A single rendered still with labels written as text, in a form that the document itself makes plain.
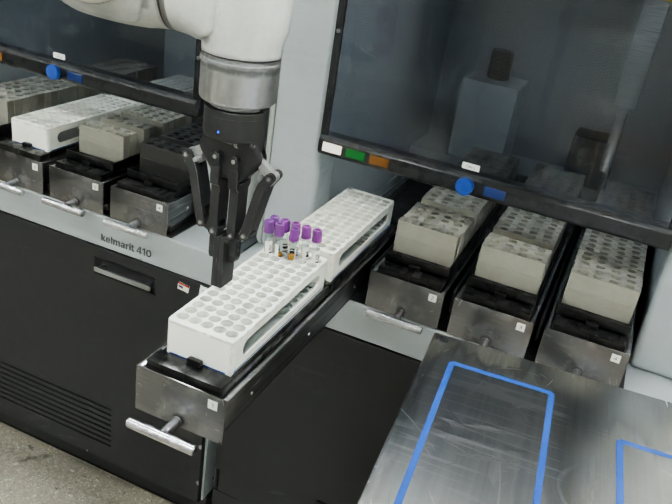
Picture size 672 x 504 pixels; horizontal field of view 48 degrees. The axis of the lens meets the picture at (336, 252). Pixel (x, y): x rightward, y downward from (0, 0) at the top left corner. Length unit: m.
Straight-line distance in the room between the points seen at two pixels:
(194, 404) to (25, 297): 0.91
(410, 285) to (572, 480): 0.49
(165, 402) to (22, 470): 1.10
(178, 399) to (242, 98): 0.40
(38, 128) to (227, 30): 0.91
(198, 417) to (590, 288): 0.67
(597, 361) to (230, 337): 0.61
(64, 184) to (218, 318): 0.70
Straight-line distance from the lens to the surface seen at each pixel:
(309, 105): 1.37
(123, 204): 1.54
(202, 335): 0.98
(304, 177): 1.41
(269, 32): 0.83
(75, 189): 1.61
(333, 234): 1.29
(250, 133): 0.87
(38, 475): 2.06
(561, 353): 1.28
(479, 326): 1.29
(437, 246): 1.33
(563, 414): 1.05
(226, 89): 0.85
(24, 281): 1.81
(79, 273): 1.69
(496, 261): 1.32
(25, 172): 1.69
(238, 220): 0.93
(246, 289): 1.08
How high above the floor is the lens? 1.39
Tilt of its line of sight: 26 degrees down
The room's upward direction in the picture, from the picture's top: 9 degrees clockwise
